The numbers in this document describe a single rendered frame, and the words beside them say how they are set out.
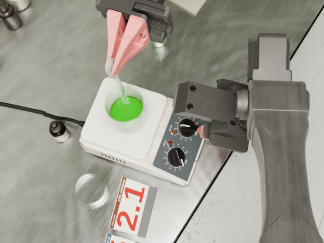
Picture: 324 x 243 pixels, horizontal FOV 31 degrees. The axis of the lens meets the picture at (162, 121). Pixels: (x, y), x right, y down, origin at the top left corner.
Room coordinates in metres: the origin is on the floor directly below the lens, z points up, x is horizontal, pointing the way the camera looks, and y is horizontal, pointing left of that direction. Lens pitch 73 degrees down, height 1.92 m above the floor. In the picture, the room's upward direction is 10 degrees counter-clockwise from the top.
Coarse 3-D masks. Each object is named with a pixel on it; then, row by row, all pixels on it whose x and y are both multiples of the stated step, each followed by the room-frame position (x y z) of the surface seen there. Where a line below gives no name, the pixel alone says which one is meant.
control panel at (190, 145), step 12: (180, 120) 0.29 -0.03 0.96; (192, 120) 0.29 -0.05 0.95; (168, 132) 0.27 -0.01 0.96; (168, 144) 0.25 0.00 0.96; (180, 144) 0.25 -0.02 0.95; (192, 144) 0.25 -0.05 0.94; (156, 156) 0.23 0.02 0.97; (192, 156) 0.23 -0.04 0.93; (168, 168) 0.21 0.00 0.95; (180, 168) 0.21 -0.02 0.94
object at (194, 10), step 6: (174, 0) 0.54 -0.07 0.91; (180, 0) 0.54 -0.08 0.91; (186, 0) 0.54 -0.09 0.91; (192, 0) 0.54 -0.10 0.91; (198, 0) 0.54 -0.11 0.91; (204, 0) 0.53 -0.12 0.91; (180, 6) 0.53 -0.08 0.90; (186, 6) 0.53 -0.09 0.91; (192, 6) 0.53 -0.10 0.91; (198, 6) 0.52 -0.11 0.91; (192, 12) 0.51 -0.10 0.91
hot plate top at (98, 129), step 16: (112, 80) 0.37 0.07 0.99; (96, 96) 0.35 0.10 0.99; (144, 96) 0.33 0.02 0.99; (160, 96) 0.33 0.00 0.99; (96, 112) 0.32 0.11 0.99; (160, 112) 0.30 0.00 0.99; (96, 128) 0.29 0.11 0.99; (112, 128) 0.29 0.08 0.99; (144, 128) 0.28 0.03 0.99; (96, 144) 0.26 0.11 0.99; (112, 144) 0.26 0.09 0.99; (128, 144) 0.25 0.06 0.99; (144, 144) 0.25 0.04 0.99
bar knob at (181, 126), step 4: (184, 120) 0.29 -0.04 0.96; (188, 120) 0.29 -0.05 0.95; (180, 124) 0.28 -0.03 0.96; (184, 124) 0.28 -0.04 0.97; (188, 124) 0.28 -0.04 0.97; (192, 124) 0.28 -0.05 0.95; (180, 128) 0.27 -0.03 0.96; (184, 128) 0.27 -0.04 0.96; (188, 128) 0.27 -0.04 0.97; (192, 128) 0.27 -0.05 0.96; (196, 128) 0.27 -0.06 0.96; (180, 132) 0.27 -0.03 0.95; (184, 132) 0.27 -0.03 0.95; (188, 132) 0.27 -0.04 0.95; (192, 132) 0.27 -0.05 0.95; (188, 136) 0.26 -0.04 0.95
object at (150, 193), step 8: (120, 184) 0.20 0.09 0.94; (144, 184) 0.20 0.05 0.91; (152, 192) 0.18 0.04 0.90; (144, 200) 0.17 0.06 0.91; (152, 200) 0.17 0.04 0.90; (144, 208) 0.16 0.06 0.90; (152, 208) 0.15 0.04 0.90; (144, 216) 0.14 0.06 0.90; (144, 224) 0.13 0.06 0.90; (128, 232) 0.12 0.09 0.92; (136, 232) 0.12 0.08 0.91; (144, 232) 0.12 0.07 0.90
